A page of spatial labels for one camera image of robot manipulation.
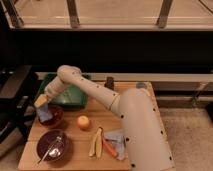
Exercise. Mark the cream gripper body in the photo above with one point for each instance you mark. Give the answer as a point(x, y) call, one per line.
point(41, 100)

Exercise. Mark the blue sponge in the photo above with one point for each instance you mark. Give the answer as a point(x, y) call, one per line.
point(43, 113)

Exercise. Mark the red bowl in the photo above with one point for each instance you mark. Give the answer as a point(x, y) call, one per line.
point(57, 113)

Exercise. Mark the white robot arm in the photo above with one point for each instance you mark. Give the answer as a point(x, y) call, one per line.
point(147, 146)

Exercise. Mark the purple bowl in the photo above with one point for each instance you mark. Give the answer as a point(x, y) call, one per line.
point(46, 139)

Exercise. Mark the green plastic tray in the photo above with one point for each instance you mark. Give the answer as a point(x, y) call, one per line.
point(71, 98)

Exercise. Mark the metal spoon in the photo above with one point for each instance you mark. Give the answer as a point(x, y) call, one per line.
point(53, 151)

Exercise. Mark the yellow apple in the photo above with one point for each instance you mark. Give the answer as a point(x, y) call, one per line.
point(83, 122)

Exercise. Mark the small dark brown object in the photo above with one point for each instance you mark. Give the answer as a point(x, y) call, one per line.
point(109, 83)

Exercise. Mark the orange carrot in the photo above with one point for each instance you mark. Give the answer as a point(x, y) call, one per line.
point(109, 148)

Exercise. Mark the blue grey cloth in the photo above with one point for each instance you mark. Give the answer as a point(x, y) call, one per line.
point(117, 140)

